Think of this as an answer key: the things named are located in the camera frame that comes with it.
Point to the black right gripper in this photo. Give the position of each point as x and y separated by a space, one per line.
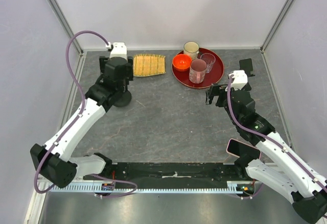
216 90

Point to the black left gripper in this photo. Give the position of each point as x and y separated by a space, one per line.
130 74

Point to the black round-base phone stand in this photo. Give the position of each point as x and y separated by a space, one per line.
124 100

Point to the black folding phone stand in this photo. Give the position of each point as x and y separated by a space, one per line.
247 66

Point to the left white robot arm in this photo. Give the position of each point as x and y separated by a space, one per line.
54 160

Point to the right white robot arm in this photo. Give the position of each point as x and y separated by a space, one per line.
296 181

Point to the yellow woven bamboo mat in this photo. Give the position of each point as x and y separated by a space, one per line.
146 65

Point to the pink patterned mug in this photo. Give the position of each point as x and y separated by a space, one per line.
197 71

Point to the clear drinking glass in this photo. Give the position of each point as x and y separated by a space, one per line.
209 60

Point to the orange bowl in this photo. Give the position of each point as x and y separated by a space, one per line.
181 62

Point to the pink-cased smartphone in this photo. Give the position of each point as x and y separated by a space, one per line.
238 149

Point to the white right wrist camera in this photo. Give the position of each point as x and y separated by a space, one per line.
239 79

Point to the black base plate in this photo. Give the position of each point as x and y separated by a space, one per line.
185 175

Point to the slotted cable duct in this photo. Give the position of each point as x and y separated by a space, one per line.
99 187

